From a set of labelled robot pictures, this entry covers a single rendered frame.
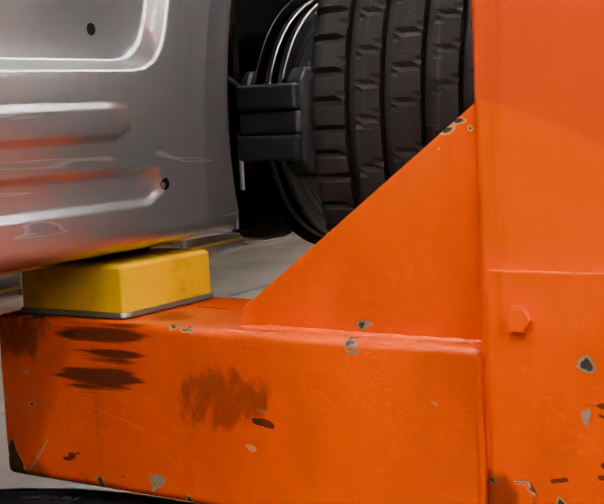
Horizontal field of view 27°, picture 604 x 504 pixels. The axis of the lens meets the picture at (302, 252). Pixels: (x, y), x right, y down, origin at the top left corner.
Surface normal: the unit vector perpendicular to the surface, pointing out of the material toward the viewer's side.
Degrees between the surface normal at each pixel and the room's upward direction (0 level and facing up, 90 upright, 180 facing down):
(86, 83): 90
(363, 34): 75
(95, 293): 90
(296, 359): 90
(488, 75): 90
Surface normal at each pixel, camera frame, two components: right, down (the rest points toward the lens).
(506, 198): -0.55, 0.12
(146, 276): 0.83, 0.02
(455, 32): -0.55, -0.11
